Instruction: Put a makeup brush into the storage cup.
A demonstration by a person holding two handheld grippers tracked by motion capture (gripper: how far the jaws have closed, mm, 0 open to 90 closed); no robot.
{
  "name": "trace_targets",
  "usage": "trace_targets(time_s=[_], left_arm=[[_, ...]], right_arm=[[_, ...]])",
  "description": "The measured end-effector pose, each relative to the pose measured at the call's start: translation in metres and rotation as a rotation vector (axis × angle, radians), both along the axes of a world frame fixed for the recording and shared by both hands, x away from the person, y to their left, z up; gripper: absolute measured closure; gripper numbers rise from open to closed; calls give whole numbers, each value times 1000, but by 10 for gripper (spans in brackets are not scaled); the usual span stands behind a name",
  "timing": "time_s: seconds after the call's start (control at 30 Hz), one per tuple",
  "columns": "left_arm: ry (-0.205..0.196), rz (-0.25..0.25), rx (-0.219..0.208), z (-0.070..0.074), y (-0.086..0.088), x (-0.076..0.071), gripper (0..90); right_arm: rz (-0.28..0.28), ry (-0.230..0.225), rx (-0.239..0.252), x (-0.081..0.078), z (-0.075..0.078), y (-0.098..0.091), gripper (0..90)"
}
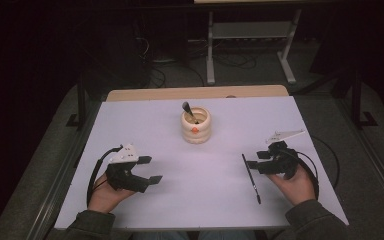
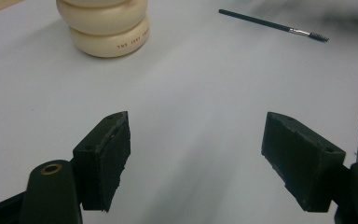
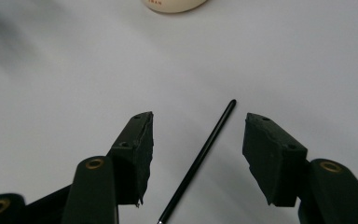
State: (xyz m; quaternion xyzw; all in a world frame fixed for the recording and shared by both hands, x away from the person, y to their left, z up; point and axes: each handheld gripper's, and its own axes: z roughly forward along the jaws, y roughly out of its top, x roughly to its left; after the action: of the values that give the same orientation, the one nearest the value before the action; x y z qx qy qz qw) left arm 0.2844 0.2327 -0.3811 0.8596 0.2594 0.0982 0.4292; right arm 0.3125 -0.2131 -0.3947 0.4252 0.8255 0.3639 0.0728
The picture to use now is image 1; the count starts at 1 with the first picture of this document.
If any cream ribbed ceramic cup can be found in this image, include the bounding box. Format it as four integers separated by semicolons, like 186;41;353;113
180;106;212;145

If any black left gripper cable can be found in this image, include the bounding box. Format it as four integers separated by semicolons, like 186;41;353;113
86;145;124;208

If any thin black floor cable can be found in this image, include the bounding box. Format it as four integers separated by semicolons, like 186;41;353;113
311;135;341;189

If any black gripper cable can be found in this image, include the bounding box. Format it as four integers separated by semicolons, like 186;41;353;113
293;150;320;201
86;145;124;208

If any black metal stand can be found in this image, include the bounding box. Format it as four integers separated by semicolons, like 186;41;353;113
65;74;88;129
350;68;378;130

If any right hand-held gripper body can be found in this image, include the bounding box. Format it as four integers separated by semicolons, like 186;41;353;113
257;129;306;181

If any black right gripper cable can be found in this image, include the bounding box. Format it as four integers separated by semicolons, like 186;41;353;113
293;150;320;201

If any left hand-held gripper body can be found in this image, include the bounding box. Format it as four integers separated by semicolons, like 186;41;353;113
105;143;150;194

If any person's left hand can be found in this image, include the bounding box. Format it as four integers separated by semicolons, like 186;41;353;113
87;173;136;214

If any grey metal stand frame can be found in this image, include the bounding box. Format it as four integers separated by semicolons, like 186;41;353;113
205;9;303;86

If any light wooden table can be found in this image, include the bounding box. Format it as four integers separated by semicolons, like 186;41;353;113
105;84;289;103

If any person's right hand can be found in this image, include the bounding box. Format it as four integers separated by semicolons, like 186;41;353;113
268;164;316;207

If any tangle of black cables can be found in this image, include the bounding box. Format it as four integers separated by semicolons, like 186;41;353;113
136;36;258;88

